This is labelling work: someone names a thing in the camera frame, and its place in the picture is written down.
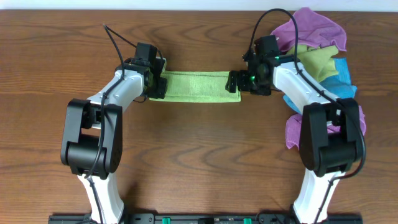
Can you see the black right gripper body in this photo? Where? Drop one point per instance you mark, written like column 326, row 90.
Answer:
column 247, row 82

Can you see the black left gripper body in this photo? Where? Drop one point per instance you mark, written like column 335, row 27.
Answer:
column 158, row 88

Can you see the light green cloth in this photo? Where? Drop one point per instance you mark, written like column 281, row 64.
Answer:
column 197, row 87

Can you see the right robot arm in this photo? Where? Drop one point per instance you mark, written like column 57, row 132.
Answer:
column 330, row 140

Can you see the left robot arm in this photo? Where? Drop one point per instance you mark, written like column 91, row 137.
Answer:
column 92, row 143

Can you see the purple cloth at bottom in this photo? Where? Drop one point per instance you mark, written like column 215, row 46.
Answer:
column 294, row 123

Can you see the purple cloth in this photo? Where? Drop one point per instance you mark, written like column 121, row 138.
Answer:
column 314, row 30
column 294, row 123

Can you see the olive green crumpled cloth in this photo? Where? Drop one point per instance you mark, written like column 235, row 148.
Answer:
column 318, row 62

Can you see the purple cloth at top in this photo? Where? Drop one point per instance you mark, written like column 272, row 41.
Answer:
column 314, row 30

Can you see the blue crumpled cloth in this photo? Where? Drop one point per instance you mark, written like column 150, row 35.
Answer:
column 340, row 84

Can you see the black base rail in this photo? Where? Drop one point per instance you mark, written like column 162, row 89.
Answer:
column 149, row 218

